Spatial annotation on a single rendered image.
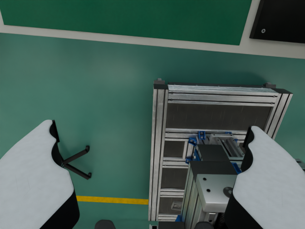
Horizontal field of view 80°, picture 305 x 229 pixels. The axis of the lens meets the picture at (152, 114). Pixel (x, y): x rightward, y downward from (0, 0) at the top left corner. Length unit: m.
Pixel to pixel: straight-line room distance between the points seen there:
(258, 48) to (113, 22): 0.39
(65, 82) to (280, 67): 1.50
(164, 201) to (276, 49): 1.44
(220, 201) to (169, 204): 1.32
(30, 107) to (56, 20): 1.17
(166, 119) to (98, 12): 0.84
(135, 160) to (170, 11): 1.37
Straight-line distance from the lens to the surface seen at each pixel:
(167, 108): 1.18
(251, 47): 0.59
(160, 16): 0.52
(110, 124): 1.51
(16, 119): 1.80
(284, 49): 0.64
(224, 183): 0.53
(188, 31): 0.53
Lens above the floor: 1.27
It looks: 63 degrees down
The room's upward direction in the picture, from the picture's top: 179 degrees clockwise
